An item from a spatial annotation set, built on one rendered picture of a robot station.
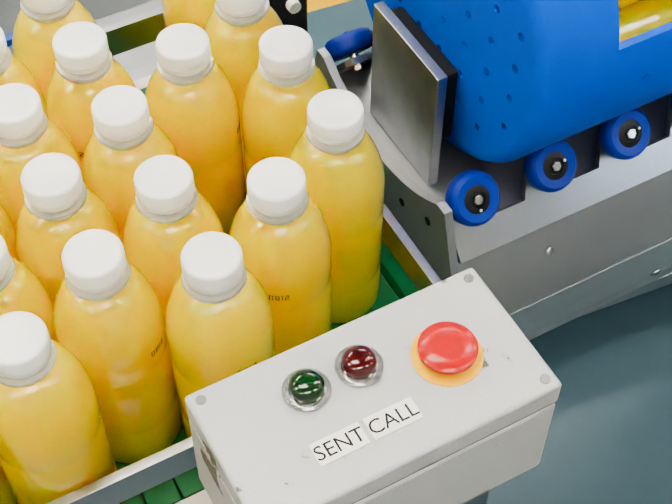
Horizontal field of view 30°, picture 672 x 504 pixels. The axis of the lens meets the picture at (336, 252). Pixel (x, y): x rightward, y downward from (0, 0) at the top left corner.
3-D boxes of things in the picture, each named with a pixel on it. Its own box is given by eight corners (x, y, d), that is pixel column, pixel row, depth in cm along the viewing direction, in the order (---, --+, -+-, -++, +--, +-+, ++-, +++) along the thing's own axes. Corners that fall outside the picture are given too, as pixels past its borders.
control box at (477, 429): (541, 465, 82) (564, 381, 73) (266, 607, 76) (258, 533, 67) (459, 351, 87) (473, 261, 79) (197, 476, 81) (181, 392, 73)
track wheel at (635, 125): (601, 123, 102) (587, 121, 104) (621, 170, 104) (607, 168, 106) (643, 96, 104) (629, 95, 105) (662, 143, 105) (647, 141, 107)
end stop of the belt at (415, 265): (460, 332, 94) (463, 309, 92) (451, 336, 94) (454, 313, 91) (228, 15, 115) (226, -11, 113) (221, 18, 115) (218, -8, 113)
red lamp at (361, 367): (384, 373, 74) (385, 362, 73) (351, 388, 73) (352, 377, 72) (366, 345, 75) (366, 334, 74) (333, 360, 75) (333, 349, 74)
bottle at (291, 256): (241, 317, 101) (225, 152, 85) (332, 317, 101) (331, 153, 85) (237, 395, 96) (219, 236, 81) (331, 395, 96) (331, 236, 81)
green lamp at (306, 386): (332, 397, 73) (332, 386, 72) (298, 413, 72) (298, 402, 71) (314, 369, 74) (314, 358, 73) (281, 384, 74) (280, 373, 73)
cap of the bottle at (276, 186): (249, 173, 84) (247, 155, 83) (307, 173, 84) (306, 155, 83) (246, 218, 82) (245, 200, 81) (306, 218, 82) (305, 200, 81)
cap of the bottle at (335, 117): (368, 142, 86) (368, 124, 85) (312, 150, 86) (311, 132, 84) (357, 102, 88) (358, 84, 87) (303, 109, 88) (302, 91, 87)
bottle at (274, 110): (232, 234, 106) (215, 65, 90) (286, 182, 109) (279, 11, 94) (300, 276, 103) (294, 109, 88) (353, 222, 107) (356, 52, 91)
